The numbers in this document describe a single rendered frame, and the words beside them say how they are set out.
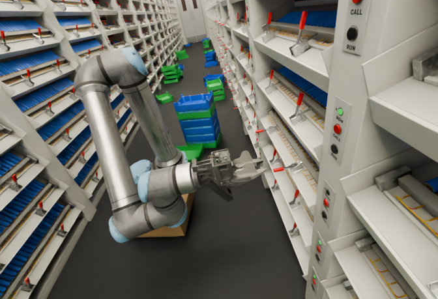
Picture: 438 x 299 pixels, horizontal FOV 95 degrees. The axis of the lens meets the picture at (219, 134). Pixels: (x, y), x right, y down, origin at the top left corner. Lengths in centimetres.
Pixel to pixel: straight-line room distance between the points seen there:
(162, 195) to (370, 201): 49
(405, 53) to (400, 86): 4
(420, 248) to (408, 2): 31
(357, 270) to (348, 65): 42
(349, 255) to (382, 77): 41
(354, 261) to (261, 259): 65
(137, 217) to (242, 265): 64
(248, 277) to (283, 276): 16
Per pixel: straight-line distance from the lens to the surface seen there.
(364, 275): 59
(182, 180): 59
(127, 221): 73
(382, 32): 32
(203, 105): 166
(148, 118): 94
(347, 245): 60
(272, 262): 117
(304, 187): 71
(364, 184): 45
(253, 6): 96
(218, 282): 116
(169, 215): 70
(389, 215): 43
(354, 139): 38
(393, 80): 35
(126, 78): 87
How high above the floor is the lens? 106
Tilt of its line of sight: 31 degrees down
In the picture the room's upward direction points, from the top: 12 degrees counter-clockwise
